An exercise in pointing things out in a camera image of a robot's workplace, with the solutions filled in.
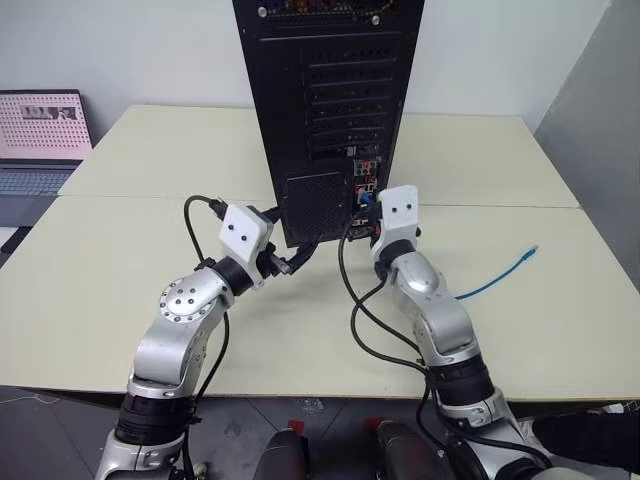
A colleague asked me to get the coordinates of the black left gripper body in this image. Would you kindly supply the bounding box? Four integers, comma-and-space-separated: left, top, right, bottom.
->
253, 238, 293, 278

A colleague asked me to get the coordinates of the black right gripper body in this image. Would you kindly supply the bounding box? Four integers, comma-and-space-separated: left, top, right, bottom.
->
368, 217, 425, 248

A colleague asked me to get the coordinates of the blue ethernet cable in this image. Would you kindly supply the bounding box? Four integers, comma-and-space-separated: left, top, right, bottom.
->
360, 192, 540, 302

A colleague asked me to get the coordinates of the black computer tower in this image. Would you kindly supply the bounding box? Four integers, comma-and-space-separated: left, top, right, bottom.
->
231, 0, 425, 248

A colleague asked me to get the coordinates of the dark rounded shape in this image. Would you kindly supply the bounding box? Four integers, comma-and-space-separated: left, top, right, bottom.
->
253, 428, 310, 480
373, 419, 454, 480

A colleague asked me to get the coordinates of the grey open laptop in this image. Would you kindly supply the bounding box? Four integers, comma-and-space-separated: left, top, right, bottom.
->
0, 89, 95, 254

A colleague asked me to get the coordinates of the black bulky object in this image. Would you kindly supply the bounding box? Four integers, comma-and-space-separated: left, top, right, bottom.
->
529, 398, 640, 474

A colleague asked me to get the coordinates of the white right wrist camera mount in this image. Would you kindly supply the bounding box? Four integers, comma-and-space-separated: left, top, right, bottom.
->
371, 184, 421, 253

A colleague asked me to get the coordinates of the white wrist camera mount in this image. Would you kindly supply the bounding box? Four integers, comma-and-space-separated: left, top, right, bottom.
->
218, 203, 276, 292
371, 184, 421, 253

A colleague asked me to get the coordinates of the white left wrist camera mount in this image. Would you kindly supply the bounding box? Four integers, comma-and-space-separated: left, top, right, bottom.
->
218, 203, 276, 292

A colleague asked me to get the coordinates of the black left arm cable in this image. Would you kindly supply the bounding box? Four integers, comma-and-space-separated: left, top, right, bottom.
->
181, 195, 232, 480

